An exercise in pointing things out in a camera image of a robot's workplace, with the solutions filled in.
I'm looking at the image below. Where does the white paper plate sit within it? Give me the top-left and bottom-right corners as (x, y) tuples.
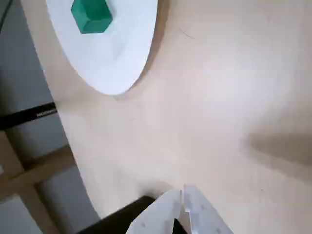
(45, 0), (158, 96)

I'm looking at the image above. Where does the green cube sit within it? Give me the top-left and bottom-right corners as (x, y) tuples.
(70, 0), (113, 34)

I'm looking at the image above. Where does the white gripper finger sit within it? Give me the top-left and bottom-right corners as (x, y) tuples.
(126, 189), (182, 234)
(184, 184), (234, 234)

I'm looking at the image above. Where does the black tripod leg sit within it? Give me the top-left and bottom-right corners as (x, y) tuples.
(0, 101), (58, 131)

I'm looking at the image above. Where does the wooden floor frame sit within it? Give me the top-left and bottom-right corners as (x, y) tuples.
(0, 131), (96, 234)

